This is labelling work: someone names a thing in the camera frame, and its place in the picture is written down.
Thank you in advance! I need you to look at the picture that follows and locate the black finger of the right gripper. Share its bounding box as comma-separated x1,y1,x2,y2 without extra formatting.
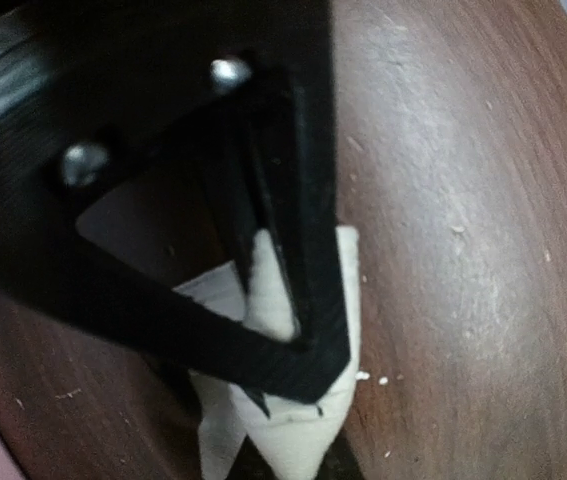
0,1,351,404

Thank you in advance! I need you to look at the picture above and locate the beige brown striped sock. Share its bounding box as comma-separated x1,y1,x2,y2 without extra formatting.
175,225,361,479

